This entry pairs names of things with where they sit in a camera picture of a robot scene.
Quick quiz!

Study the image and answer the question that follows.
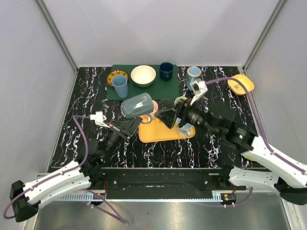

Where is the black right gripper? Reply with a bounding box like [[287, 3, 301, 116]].
[[154, 92, 221, 137]]

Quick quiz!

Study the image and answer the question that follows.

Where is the dark grey mug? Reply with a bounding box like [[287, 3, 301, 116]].
[[158, 98, 174, 112]]

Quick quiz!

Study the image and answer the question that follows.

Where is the pink mug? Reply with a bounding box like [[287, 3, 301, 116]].
[[141, 100, 158, 124]]

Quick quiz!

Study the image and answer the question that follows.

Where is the sage green mug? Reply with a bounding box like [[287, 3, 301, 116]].
[[174, 96, 187, 106]]

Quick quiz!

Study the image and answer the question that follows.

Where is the white mug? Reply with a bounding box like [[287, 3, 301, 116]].
[[176, 118, 192, 137]]

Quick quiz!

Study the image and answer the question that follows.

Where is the grey-blue mug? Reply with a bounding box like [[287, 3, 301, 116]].
[[120, 92, 154, 119]]

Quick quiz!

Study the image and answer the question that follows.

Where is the blue and beige mug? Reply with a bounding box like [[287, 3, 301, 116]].
[[185, 66, 201, 91]]

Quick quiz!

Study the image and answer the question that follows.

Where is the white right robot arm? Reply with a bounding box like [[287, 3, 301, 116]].
[[155, 100, 307, 206]]

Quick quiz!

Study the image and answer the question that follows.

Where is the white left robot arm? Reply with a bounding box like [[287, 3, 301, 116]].
[[7, 117, 142, 222]]

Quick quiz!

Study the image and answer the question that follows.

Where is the navy blue mug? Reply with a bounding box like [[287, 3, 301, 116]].
[[159, 62, 174, 81]]

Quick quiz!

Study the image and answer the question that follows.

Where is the orange plastic tray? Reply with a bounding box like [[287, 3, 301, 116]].
[[138, 118, 196, 143]]

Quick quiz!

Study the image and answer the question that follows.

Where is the dark green placemat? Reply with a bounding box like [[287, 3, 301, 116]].
[[107, 65, 180, 101]]

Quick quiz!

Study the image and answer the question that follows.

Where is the light blue plastic cup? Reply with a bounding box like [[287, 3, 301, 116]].
[[112, 75, 128, 98]]

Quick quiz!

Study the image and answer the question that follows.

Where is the cream ceramic bowl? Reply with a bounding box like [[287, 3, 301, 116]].
[[130, 65, 156, 88]]

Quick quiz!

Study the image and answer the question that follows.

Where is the yellow patterned saucer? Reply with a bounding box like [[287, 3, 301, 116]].
[[106, 69, 129, 87]]

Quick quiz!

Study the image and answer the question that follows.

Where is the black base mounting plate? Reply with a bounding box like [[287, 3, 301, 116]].
[[89, 168, 235, 201]]

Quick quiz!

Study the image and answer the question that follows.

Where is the yellow square dish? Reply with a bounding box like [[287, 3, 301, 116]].
[[227, 74, 255, 96]]

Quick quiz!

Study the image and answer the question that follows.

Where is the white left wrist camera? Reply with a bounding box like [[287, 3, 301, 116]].
[[90, 111, 107, 127]]

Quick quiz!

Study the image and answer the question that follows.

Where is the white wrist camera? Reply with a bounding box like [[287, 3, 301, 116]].
[[90, 111, 107, 127], [190, 79, 208, 105]]

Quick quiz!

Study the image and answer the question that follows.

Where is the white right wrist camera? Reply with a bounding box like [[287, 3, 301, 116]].
[[190, 79, 208, 105]]

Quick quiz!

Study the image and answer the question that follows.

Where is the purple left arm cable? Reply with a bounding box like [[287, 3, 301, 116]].
[[3, 115, 127, 224]]

